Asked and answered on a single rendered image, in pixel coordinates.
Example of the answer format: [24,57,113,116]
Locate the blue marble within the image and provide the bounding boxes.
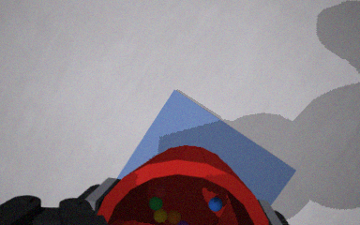
[209,197,222,212]

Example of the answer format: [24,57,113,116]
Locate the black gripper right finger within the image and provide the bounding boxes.
[257,200,290,225]

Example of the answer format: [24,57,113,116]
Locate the purple marble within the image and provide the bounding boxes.
[176,220,188,225]

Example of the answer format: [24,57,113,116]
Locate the olive yellow marble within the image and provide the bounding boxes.
[154,209,167,223]

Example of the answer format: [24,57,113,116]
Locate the olive-brown marble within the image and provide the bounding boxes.
[167,210,181,224]

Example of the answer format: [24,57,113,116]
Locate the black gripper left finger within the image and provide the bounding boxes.
[0,177,121,225]

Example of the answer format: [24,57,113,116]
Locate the green marble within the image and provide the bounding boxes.
[149,196,163,211]

